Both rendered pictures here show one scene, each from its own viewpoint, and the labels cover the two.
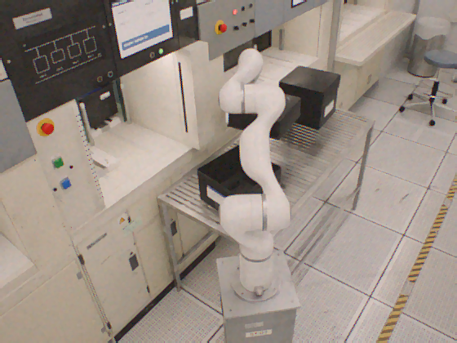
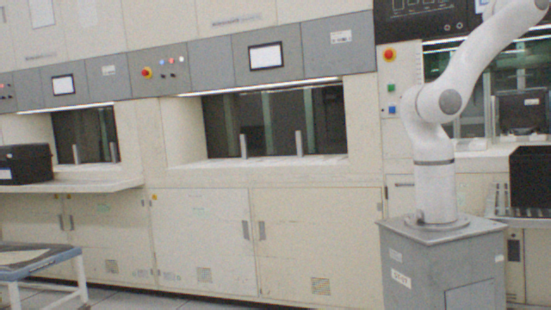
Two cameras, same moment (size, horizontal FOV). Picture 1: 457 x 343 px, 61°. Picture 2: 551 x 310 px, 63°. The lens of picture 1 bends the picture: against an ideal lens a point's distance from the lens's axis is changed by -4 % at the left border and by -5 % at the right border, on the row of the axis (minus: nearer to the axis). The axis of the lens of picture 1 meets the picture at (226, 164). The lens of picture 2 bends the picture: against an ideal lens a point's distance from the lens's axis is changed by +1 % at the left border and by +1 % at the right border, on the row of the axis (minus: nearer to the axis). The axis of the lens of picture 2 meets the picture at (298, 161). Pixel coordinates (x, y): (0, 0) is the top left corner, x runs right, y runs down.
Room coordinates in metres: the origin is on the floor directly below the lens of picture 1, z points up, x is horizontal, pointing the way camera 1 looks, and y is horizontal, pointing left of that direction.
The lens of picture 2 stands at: (0.23, -1.28, 1.14)
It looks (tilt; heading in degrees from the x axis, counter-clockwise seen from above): 7 degrees down; 76
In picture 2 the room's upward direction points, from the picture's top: 5 degrees counter-clockwise
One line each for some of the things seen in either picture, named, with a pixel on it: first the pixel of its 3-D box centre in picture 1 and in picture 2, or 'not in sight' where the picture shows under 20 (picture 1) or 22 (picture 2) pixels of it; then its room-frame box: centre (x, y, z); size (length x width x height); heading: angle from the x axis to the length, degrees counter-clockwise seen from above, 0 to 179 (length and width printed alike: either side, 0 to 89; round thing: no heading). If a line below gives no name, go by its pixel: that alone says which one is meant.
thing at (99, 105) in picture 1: (87, 96); (521, 104); (1.99, 0.75, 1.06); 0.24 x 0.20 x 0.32; 141
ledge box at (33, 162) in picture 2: not in sight; (21, 163); (-0.83, 2.07, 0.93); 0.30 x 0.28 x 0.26; 138
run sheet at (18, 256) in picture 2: not in sight; (11, 256); (-0.75, 1.44, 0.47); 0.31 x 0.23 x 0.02; 162
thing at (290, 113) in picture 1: (264, 109); not in sight; (1.82, -0.21, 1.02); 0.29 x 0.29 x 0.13; 58
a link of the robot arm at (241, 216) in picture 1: (246, 225); (426, 122); (0.95, -0.06, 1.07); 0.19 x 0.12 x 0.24; 88
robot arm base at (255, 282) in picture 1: (255, 265); (435, 192); (0.95, -0.09, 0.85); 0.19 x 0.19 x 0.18
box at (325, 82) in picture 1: (308, 96); not in sight; (2.19, -0.52, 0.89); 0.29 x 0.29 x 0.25; 55
